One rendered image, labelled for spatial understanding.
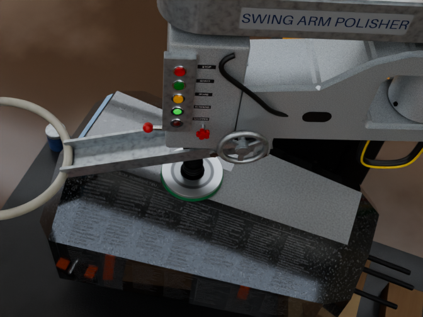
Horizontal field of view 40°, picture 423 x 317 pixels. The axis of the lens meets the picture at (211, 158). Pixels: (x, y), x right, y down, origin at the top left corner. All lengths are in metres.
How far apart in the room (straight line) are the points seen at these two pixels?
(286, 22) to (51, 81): 2.27
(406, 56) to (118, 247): 1.17
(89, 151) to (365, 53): 0.96
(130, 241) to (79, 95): 1.46
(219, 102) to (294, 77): 0.21
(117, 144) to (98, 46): 1.73
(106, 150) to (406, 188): 1.82
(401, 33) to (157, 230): 1.07
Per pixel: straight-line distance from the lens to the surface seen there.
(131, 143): 1.94
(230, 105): 1.56
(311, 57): 1.63
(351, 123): 1.71
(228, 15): 1.34
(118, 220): 2.07
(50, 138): 3.03
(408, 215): 3.17
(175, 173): 1.99
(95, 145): 1.98
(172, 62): 1.41
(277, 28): 1.38
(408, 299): 2.79
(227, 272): 2.03
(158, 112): 2.19
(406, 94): 1.74
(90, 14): 3.85
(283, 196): 2.02
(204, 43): 1.41
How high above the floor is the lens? 2.50
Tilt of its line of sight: 54 degrees down
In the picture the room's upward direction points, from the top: 8 degrees clockwise
